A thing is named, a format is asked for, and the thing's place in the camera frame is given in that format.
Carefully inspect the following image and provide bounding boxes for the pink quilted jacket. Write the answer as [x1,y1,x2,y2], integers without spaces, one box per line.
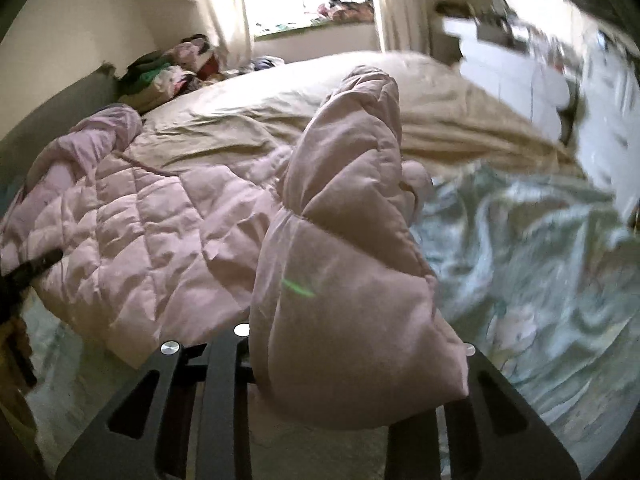
[1,66,469,429]

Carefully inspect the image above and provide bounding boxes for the clothes on window sill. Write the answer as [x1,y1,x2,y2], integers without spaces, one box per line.
[317,0,374,23]

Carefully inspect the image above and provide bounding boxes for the grey green headboard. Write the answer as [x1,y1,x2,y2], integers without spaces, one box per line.
[1,63,117,196]

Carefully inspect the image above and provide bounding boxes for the rolled pink duvet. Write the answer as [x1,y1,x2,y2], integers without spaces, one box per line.
[24,104,143,194]

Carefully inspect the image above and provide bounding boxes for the cartoon print blue blanket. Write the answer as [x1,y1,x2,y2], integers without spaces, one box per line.
[25,166,639,479]

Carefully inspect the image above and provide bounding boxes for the tan bed sheet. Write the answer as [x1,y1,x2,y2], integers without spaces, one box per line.
[126,51,584,179]

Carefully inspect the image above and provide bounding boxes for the white rounded dressing table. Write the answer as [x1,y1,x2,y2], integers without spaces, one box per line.
[431,14,574,142]

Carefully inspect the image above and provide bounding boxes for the white chest of drawers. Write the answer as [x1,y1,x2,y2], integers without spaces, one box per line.
[573,30,639,221]

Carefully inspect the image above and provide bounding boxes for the left cream curtain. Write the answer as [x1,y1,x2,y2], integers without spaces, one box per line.
[193,0,253,70]

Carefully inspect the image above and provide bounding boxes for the cream curtain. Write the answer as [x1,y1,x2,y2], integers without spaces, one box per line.
[375,0,431,54]
[193,0,253,70]

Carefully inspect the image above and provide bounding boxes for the right cream curtain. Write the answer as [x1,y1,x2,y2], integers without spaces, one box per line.
[375,0,431,54]

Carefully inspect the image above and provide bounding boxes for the pile of clothes by wall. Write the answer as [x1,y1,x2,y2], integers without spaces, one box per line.
[117,34,285,115]

